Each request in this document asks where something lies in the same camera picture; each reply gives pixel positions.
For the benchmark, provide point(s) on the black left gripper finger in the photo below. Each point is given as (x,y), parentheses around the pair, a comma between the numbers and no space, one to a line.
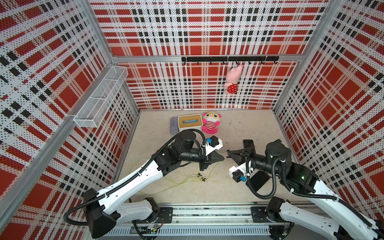
(204,165)
(216,157)

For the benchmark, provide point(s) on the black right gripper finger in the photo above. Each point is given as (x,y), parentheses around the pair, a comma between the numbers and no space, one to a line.
(239,160)
(243,152)

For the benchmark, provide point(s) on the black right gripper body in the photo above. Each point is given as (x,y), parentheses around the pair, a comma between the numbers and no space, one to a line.
(260,161)

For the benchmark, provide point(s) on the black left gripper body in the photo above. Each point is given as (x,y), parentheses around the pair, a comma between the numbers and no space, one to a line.
(192,157)

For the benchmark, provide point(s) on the white-edged smartphone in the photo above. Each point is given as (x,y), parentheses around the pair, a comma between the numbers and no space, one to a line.
(249,145)

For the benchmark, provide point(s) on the purple-edged smartphone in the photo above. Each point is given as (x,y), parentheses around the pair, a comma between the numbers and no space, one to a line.
(258,180)

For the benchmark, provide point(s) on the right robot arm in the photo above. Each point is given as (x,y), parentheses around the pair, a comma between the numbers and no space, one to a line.
(343,222)

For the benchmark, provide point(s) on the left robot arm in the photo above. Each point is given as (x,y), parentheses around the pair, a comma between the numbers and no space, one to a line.
(102,210)

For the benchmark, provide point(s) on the grey oval pad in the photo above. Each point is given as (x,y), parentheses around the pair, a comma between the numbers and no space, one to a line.
(174,129)

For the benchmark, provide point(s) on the pink owl plush toy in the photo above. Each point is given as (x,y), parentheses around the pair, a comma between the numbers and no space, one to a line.
(211,121)

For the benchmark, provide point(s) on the pink pig plush hanging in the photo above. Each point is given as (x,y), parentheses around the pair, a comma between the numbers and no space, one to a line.
(232,79)

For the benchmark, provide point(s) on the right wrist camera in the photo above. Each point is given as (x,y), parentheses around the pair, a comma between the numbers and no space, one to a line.
(239,173)

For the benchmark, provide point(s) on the metal base rail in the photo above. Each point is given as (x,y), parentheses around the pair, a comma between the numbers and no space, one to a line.
(206,219)

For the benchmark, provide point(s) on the black hook rail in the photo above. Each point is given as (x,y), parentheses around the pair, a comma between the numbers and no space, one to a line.
(225,59)

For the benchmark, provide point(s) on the white wire mesh basket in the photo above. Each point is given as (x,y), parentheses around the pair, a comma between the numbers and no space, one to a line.
(102,96)

